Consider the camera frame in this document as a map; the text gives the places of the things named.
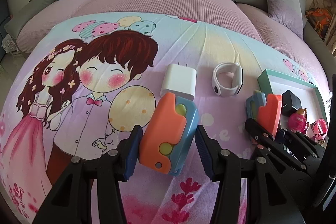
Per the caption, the pink round toy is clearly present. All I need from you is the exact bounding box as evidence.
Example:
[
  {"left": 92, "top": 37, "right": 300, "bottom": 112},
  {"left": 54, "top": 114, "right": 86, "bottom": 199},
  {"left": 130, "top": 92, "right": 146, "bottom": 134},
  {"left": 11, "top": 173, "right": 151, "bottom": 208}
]
[{"left": 288, "top": 108, "right": 307, "bottom": 133}]

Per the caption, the black power adapter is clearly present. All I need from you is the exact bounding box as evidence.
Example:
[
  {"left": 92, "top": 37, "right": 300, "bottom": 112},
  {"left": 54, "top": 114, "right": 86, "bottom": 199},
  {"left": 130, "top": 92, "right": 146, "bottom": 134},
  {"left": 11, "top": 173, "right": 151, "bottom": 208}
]
[{"left": 281, "top": 90, "right": 302, "bottom": 117}]

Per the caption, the pink smartwatch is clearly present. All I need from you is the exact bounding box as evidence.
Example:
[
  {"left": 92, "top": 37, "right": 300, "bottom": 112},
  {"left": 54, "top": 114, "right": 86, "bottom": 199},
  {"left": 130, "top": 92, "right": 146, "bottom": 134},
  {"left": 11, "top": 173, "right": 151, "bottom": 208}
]
[{"left": 311, "top": 118, "right": 328, "bottom": 145}]

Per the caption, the teal shallow box tray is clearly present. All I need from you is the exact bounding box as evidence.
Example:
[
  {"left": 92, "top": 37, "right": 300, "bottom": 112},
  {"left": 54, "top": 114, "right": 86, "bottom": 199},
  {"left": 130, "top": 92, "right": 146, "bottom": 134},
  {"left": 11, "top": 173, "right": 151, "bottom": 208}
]
[{"left": 257, "top": 69, "right": 330, "bottom": 123}]

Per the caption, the white smartwatch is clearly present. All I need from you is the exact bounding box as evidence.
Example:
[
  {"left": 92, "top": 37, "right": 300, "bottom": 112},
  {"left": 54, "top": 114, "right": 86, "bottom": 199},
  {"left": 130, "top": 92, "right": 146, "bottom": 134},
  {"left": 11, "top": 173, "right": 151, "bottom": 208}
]
[{"left": 211, "top": 62, "right": 243, "bottom": 97}]

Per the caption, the white power adapter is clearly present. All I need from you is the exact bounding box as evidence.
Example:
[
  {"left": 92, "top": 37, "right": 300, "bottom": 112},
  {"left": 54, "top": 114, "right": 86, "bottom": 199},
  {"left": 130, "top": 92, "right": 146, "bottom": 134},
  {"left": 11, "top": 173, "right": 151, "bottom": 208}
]
[{"left": 160, "top": 64, "right": 197, "bottom": 101}]

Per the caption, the cartoon print tablecloth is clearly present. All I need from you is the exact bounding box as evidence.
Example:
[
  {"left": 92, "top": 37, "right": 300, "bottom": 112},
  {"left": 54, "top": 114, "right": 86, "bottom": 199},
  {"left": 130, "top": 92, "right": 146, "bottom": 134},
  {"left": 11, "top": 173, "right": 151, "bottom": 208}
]
[{"left": 1, "top": 12, "right": 330, "bottom": 223}]

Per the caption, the orange bag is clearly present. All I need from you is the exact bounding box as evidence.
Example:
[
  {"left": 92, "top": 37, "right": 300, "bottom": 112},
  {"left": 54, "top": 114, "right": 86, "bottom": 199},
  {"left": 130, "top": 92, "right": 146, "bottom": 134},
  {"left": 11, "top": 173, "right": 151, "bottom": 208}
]
[{"left": 305, "top": 8, "right": 332, "bottom": 40}]

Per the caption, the grey purple cushion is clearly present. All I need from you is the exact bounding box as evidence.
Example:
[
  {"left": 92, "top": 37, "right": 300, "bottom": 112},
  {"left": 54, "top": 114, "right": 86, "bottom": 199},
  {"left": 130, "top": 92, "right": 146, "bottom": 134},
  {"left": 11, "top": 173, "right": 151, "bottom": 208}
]
[{"left": 267, "top": 0, "right": 303, "bottom": 39}]

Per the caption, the pink sofa seat cover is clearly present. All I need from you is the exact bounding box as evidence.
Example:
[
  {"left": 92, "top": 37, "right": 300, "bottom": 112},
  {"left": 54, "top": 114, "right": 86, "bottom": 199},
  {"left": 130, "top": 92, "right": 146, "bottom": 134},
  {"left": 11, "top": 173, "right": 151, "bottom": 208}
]
[{"left": 6, "top": 0, "right": 333, "bottom": 84}]

